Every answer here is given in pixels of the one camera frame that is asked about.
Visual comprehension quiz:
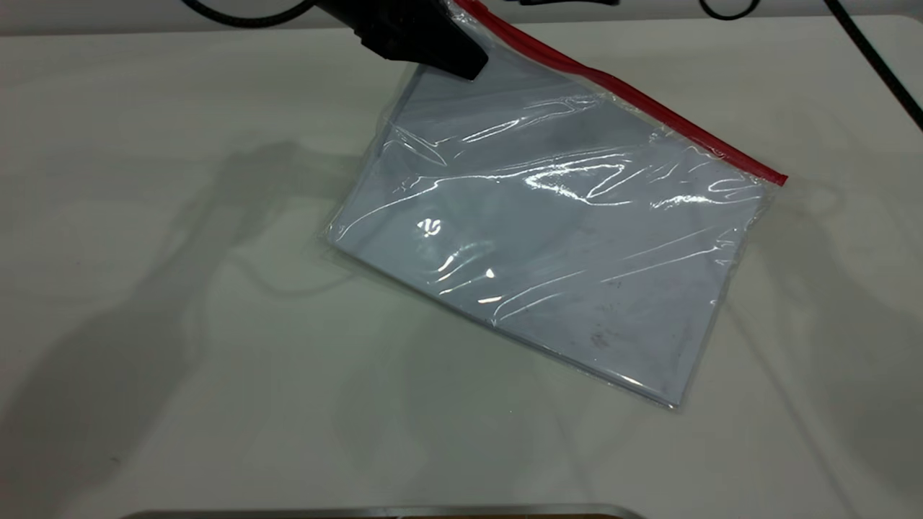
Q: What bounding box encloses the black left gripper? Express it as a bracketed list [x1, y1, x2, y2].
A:
[316, 0, 490, 81]

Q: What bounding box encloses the clear zip bag red zipper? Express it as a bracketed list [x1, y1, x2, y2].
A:
[324, 0, 788, 410]

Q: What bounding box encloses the black cable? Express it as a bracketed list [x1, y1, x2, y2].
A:
[824, 0, 923, 133]
[698, 0, 761, 22]
[180, 0, 318, 30]

